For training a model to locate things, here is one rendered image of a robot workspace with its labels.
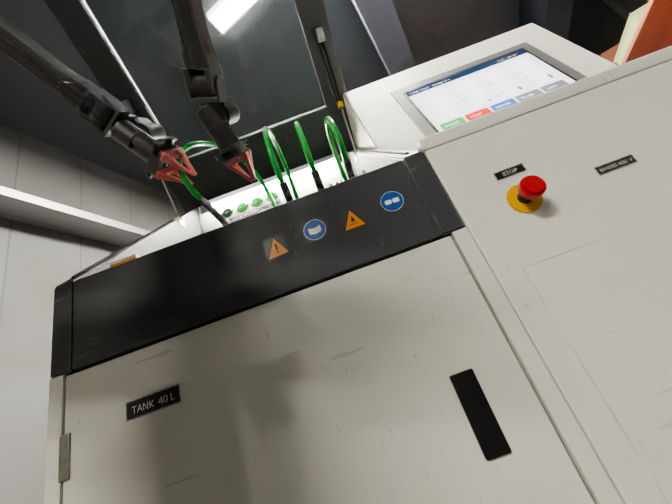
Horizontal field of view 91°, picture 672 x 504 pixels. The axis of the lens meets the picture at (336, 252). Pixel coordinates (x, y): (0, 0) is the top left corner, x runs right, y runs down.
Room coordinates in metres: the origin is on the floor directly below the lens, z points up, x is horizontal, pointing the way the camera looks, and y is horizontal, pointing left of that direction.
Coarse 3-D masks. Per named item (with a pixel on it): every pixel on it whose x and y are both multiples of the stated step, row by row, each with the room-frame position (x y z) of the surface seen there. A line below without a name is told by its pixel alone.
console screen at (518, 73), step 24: (528, 48) 0.79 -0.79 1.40; (456, 72) 0.80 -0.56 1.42; (480, 72) 0.79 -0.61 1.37; (504, 72) 0.77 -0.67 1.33; (528, 72) 0.76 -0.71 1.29; (552, 72) 0.75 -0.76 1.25; (576, 72) 0.74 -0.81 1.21; (408, 96) 0.79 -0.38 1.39; (432, 96) 0.78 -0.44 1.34; (456, 96) 0.77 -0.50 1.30; (480, 96) 0.76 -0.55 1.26; (504, 96) 0.75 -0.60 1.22; (528, 96) 0.74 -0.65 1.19; (432, 120) 0.75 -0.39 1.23; (456, 120) 0.74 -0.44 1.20
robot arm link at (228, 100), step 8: (184, 80) 0.50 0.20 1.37; (216, 80) 0.50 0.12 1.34; (216, 88) 0.51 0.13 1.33; (224, 88) 0.53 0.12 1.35; (192, 96) 0.53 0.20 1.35; (224, 96) 0.54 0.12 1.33; (224, 104) 0.58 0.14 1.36; (232, 104) 0.60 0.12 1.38; (232, 112) 0.60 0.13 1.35; (232, 120) 0.62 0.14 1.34
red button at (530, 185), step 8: (528, 176) 0.44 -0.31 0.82; (536, 176) 0.44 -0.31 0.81; (520, 184) 0.44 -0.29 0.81; (528, 184) 0.44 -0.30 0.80; (536, 184) 0.44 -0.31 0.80; (544, 184) 0.44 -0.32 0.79; (512, 192) 0.48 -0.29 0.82; (520, 192) 0.45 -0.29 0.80; (528, 192) 0.44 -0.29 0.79; (536, 192) 0.44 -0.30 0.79; (512, 200) 0.48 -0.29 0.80; (520, 200) 0.47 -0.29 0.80; (528, 200) 0.47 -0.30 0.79; (536, 200) 0.48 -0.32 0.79; (520, 208) 0.48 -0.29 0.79; (528, 208) 0.48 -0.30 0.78; (536, 208) 0.48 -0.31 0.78
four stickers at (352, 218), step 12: (396, 192) 0.48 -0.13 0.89; (384, 204) 0.48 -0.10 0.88; (396, 204) 0.48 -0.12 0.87; (348, 216) 0.48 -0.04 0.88; (360, 216) 0.48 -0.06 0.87; (312, 228) 0.48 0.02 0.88; (324, 228) 0.48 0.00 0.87; (348, 228) 0.48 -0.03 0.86; (264, 240) 0.48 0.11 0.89; (276, 240) 0.48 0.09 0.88; (312, 240) 0.48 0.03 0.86; (276, 252) 0.48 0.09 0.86; (288, 252) 0.48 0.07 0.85
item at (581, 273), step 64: (448, 64) 0.82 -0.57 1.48; (576, 64) 0.76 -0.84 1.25; (384, 128) 0.77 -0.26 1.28; (512, 128) 0.48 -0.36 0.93; (576, 128) 0.48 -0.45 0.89; (640, 128) 0.47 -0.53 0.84; (448, 192) 0.48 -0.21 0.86; (576, 192) 0.48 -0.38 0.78; (640, 192) 0.48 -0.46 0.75; (512, 256) 0.48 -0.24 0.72; (576, 256) 0.48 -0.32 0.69; (640, 256) 0.47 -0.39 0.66; (576, 320) 0.48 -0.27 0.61; (640, 320) 0.48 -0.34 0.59; (576, 384) 0.48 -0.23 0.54; (640, 384) 0.48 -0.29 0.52; (640, 448) 0.48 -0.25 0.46
